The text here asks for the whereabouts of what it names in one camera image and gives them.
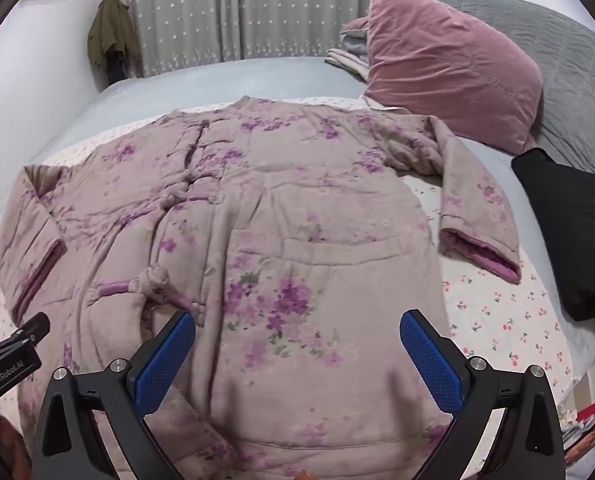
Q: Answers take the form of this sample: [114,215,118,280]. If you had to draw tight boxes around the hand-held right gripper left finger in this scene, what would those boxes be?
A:
[31,309,198,480]

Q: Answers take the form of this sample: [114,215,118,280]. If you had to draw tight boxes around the olive green hanging jacket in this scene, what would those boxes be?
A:
[87,0,143,86]

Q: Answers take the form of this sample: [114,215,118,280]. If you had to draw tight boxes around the grey dotted curtain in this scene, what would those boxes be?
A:
[108,0,383,81]

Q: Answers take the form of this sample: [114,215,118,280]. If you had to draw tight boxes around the stack of folded clothes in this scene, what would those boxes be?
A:
[326,30,373,83]

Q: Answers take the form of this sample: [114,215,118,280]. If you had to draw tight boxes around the black cloth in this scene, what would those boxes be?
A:
[511,147,595,346]

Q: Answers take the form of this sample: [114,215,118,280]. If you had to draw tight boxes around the floral padded coat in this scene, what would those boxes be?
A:
[0,96,523,480]

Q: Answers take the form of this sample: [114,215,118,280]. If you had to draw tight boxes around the red printed bag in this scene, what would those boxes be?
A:
[560,400,595,468]

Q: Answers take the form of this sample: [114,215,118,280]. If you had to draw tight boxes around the light blue bed sheet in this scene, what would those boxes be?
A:
[0,56,595,361]

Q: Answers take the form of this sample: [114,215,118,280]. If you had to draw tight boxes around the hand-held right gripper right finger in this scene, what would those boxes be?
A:
[399,309,565,480]

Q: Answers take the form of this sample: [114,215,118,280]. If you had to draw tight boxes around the pink velvet pillow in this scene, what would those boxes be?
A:
[341,0,545,156]

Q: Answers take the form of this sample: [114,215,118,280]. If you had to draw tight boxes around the cherry print bed sheet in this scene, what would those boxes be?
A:
[0,96,593,480]

